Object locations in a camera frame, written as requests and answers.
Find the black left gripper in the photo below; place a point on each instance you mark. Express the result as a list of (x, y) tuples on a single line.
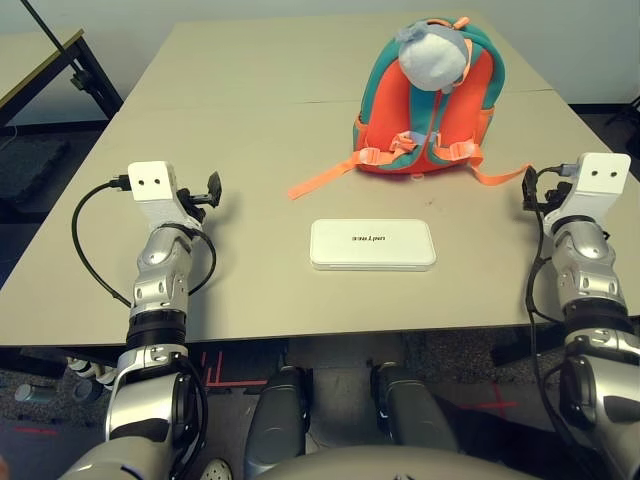
[(192, 202)]

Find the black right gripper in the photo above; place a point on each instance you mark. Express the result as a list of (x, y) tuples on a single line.
[(552, 197)]

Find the orange teal plush backpack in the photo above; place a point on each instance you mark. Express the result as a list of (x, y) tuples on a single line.
[(450, 125)]

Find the white pencil case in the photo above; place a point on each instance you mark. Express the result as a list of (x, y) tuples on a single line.
[(372, 245)]

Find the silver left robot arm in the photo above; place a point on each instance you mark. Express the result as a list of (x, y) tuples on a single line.
[(160, 295)]

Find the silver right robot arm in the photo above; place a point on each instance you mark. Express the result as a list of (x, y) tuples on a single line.
[(590, 280)]

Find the black foam floor mat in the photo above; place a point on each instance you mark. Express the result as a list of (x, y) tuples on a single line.
[(30, 170)]

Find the white black segmented object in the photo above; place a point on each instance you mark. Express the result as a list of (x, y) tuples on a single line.
[(92, 372)]

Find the black slanted pole with clamp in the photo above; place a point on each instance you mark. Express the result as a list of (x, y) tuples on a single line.
[(42, 25)]

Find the grey robot left leg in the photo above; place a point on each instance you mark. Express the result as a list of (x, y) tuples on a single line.
[(277, 420)]

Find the grey robot leg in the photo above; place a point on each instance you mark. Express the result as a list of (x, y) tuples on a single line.
[(410, 405), (277, 420)]

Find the grey robot right leg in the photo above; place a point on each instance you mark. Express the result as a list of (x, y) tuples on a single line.
[(410, 405)]

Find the grey cylinder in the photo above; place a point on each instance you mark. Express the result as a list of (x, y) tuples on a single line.
[(32, 394)]

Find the white perforated shoe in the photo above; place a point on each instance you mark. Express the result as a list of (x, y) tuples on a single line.
[(219, 470)]

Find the grey robot torso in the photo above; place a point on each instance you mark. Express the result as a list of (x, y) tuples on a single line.
[(400, 467)]

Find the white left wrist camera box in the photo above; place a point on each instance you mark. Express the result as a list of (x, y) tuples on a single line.
[(150, 187)]

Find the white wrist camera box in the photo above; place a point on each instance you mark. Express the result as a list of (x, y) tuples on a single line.
[(600, 180), (150, 187)]

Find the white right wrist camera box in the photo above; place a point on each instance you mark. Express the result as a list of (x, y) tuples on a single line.
[(600, 180)]

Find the side table with black frame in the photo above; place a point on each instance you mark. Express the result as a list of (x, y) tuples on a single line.
[(30, 60)]

